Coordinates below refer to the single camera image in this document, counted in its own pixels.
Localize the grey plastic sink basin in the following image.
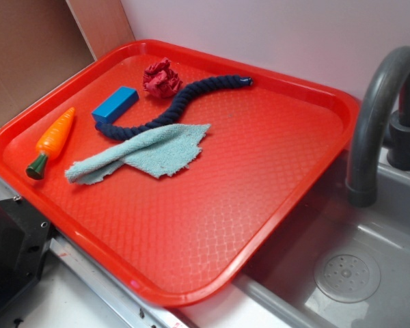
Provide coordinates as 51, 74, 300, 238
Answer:
234, 154, 410, 327

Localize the crumpled red paper ball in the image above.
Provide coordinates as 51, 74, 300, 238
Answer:
142, 57, 182, 98

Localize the red plastic tray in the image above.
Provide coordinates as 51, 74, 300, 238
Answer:
0, 40, 359, 308

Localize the orange toy carrot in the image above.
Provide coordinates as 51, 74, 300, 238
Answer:
25, 107, 76, 180

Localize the light blue cloth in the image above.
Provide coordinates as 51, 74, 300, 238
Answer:
65, 124, 211, 185

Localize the blue rectangular block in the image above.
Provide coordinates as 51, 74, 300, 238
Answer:
92, 86, 139, 124

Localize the dark blue rope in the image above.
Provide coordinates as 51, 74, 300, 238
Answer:
94, 75, 255, 141

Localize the brown cardboard panel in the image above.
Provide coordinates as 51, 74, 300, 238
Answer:
0, 1, 135, 127

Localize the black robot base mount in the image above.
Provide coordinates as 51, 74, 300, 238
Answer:
0, 198, 52, 303

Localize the grey toy faucet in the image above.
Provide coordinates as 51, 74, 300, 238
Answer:
346, 46, 410, 207

